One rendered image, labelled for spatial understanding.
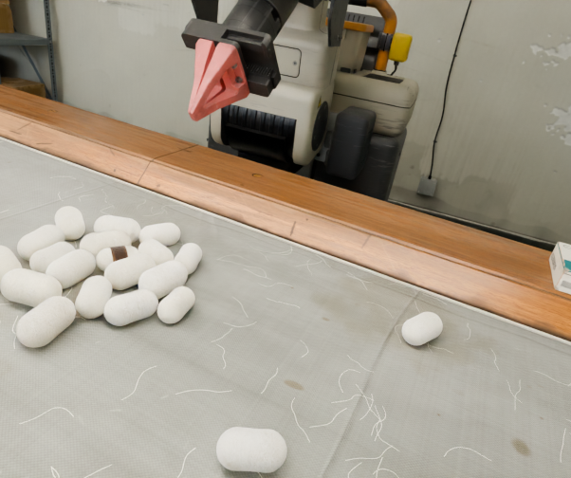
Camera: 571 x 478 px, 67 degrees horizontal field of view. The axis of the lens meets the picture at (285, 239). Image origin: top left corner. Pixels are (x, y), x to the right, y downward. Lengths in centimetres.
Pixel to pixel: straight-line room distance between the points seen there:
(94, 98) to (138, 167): 259
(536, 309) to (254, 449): 26
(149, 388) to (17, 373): 7
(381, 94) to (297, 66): 30
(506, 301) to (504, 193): 200
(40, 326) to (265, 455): 14
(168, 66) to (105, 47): 42
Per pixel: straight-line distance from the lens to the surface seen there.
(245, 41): 50
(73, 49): 314
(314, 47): 89
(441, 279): 39
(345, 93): 114
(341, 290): 36
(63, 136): 59
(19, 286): 32
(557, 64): 231
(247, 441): 22
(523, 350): 37
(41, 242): 36
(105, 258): 34
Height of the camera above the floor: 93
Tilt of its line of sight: 28 degrees down
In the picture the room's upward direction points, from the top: 10 degrees clockwise
